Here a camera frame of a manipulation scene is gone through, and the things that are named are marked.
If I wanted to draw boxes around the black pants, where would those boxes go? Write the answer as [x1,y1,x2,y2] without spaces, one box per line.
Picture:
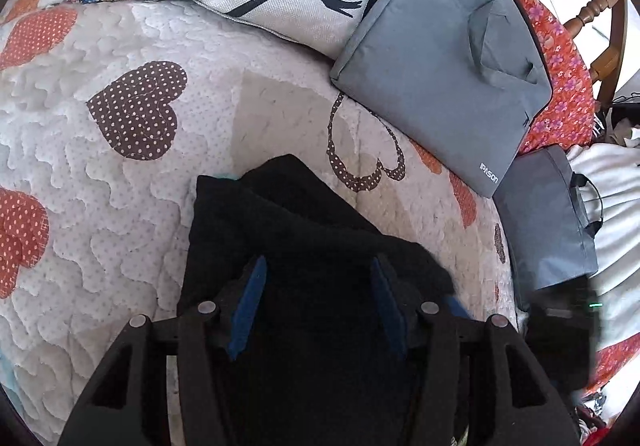
[175,154,476,446]

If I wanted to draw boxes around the heart patterned quilt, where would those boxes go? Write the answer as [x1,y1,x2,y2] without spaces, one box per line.
[0,0,640,446]

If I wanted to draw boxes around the small grey bag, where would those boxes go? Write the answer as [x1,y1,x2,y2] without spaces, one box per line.
[492,145,603,311]

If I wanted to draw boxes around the red floral cloth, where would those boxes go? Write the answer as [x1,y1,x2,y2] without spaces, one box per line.
[505,0,608,154]

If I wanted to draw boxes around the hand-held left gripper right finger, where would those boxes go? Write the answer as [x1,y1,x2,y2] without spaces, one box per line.
[370,253,583,446]

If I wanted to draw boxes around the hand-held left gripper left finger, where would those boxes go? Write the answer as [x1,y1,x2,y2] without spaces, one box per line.
[57,256,268,446]

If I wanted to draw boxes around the large grey laptop bag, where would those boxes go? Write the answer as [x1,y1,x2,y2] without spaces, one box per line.
[330,0,553,199]

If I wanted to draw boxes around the white bedsheet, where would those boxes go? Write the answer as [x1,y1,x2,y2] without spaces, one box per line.
[565,126,640,337]

